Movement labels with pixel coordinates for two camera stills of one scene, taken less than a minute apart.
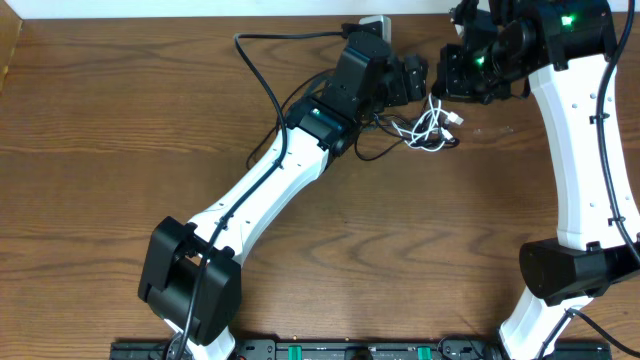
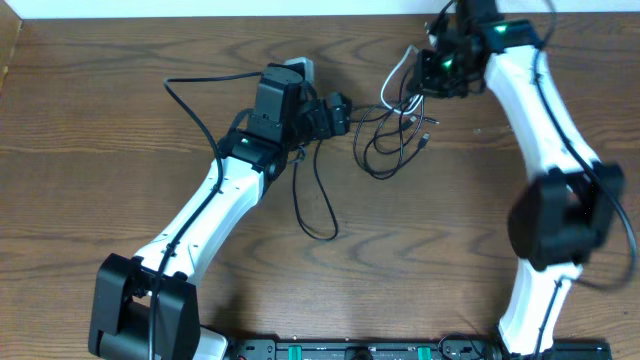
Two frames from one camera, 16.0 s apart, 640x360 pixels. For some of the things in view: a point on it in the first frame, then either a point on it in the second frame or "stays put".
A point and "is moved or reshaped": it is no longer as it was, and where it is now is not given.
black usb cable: x=410 y=139 is moved or reshaped
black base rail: x=362 y=350 stays put
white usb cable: x=428 y=130 -> x=383 y=86
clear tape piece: x=504 y=129 stays put
